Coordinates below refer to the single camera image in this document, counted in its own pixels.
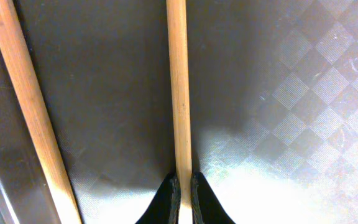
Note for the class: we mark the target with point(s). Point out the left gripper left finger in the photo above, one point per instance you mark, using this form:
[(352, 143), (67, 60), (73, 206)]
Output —
[(165, 205)]

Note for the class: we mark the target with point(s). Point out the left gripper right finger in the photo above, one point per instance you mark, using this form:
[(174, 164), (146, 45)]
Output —
[(206, 208)]

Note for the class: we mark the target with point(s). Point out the wooden chopstick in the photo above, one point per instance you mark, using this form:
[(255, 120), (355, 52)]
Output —
[(178, 55), (24, 80)]

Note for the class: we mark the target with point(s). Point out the dark brown serving tray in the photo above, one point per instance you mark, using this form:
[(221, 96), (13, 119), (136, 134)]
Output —
[(273, 100)]

